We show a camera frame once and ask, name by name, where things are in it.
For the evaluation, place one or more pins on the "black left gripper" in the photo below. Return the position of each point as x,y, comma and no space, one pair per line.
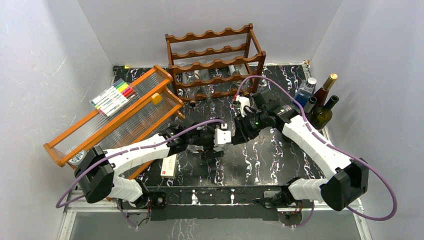
209,150

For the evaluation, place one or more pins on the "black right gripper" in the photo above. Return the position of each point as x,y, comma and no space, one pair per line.
242,133

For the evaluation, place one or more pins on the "clear bottle without cap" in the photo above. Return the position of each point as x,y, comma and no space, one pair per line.
208,89

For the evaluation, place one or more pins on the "clear bottle with cork cap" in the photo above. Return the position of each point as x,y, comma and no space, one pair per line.
239,69

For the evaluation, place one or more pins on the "green bottle with tan label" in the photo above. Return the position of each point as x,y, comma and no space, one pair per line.
308,107

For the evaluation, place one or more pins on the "blue square bottle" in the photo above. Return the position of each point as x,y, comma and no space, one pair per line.
305,91

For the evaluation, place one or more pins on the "green bottle with white label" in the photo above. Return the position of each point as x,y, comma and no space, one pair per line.
322,115

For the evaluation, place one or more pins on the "dark red gold-capped bottle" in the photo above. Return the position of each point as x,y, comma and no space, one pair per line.
322,93

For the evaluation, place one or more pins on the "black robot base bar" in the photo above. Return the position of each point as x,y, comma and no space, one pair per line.
218,202

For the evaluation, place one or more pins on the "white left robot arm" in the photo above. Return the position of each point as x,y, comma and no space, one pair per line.
99,173

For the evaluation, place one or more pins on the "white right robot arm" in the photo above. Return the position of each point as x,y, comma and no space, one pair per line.
345,179

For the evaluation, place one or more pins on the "brown wooden wine rack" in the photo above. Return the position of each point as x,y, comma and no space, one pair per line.
248,53

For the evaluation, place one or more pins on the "white box with red label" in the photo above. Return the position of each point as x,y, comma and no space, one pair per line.
168,167

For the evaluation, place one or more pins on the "yellow block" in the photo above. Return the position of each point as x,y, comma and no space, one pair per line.
156,98

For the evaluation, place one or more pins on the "orange wooden tiered shelf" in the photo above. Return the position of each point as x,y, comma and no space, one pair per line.
121,134

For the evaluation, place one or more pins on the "colour marker pen pack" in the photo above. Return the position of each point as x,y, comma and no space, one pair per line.
112,99

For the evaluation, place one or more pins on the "blue white tape roll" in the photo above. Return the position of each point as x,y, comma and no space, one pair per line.
78,158

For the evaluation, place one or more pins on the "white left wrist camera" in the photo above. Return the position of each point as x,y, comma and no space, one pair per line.
222,137

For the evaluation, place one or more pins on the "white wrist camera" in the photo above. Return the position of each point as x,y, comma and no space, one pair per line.
222,137
241,105

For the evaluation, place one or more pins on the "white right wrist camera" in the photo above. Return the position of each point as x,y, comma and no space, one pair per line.
241,105

